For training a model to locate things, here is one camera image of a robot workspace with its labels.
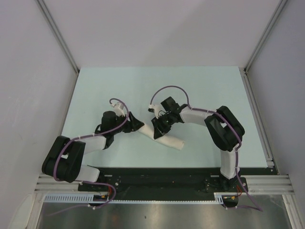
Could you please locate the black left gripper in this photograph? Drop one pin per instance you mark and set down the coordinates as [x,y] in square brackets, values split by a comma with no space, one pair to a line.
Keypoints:
[134,125]

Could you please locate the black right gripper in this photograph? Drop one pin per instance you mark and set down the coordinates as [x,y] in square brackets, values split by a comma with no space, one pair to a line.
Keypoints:
[159,130]

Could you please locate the white cloth napkin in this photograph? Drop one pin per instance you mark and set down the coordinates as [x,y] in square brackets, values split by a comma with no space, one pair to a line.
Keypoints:
[165,140]

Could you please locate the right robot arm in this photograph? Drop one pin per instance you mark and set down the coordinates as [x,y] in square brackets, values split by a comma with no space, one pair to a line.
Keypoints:
[223,127]

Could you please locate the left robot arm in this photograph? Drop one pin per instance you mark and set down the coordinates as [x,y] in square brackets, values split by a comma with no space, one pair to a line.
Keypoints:
[64,160]

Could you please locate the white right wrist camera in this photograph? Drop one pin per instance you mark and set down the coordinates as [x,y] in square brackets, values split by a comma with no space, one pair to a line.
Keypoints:
[152,108]

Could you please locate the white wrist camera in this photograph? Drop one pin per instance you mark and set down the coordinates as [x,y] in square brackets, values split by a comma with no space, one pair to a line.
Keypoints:
[152,108]
[118,108]

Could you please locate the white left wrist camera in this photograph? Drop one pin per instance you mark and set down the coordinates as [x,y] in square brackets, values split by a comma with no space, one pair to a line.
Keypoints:
[118,108]

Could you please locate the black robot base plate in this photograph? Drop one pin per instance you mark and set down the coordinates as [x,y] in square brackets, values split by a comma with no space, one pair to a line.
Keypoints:
[164,173]

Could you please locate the aluminium right side rail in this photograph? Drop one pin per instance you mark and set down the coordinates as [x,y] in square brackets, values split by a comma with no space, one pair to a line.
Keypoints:
[258,120]

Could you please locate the left aluminium frame post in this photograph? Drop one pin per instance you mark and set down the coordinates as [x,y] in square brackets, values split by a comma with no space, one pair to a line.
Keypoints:
[57,34]

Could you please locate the aluminium frame post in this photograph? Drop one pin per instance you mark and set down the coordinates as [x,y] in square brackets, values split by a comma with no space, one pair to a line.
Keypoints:
[266,33]
[57,34]

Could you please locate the right aluminium frame post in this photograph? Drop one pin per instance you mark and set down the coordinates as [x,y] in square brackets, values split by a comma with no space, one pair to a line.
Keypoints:
[266,33]

